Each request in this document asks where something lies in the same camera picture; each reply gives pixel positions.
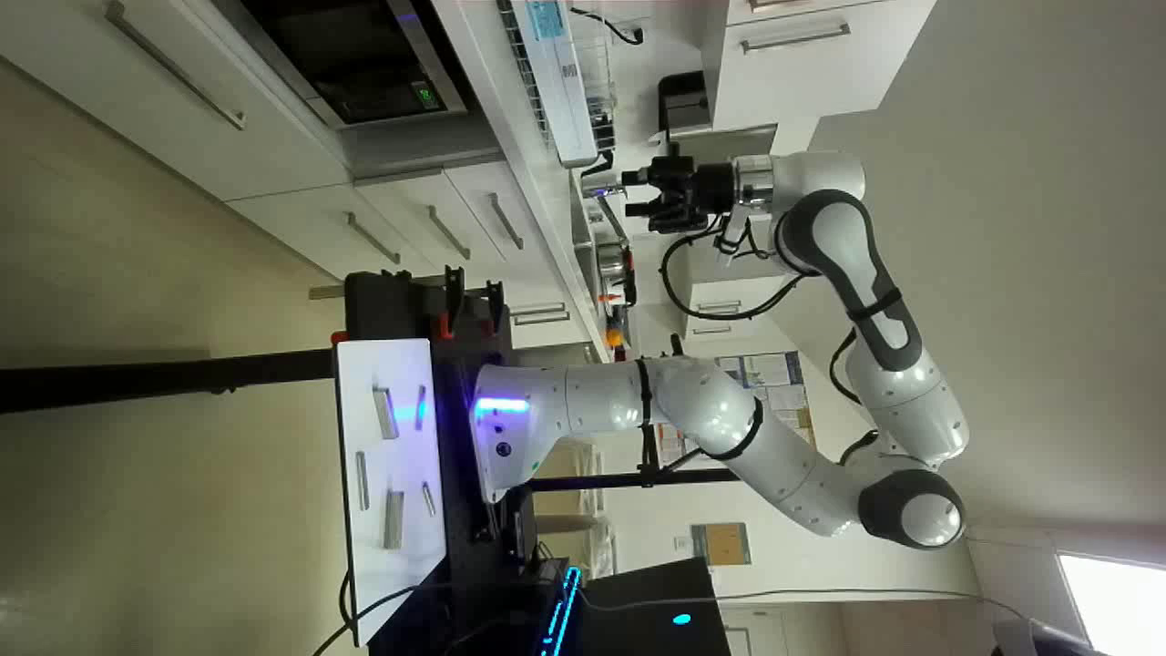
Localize steel drawer handle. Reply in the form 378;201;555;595
342;207;403;270
486;189;529;253
424;201;478;262
101;0;252;133

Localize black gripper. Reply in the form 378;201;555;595
619;150;738;233

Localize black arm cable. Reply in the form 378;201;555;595
657;215;914;470

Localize black built-in microwave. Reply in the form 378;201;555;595
214;0;501;185

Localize black cart leg post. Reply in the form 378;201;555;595
0;346;340;416

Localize white wire dish rack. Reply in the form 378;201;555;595
492;0;635;172

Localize white drawer front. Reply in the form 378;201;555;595
393;168;487;284
0;0;358;207
287;179;424;290
464;161;555;279

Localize wall papers with blue print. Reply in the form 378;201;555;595
713;346;812;448

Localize black stand pole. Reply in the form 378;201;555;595
517;462;747;491

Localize thin black cable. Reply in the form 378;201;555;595
565;2;644;48

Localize black computer with teal lights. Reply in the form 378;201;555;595
532;549;737;656

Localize brown cork board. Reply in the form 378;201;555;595
687;516;753;569

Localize brushed steel cupboard handle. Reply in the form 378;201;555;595
738;0;856;15
737;16;856;55

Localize bright ceiling light panel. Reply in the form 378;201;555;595
1052;549;1166;656

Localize white cart side panel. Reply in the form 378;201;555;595
331;336;449;649

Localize black rectangular box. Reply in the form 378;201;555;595
657;70;713;132

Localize black floor cable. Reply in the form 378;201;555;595
308;564;424;656

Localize black robot cart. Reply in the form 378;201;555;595
342;264;544;656

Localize white tall cabinet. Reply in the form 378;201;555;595
680;235;795;358

